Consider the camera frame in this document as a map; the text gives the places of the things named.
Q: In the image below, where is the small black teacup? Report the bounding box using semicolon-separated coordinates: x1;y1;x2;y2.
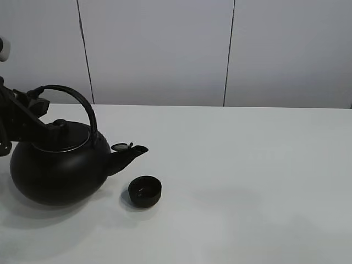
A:
128;175;162;208

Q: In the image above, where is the black round teapot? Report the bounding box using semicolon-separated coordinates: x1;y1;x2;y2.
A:
9;85;147;206

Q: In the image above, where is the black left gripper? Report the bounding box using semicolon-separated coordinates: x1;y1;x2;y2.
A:
1;78;59;157

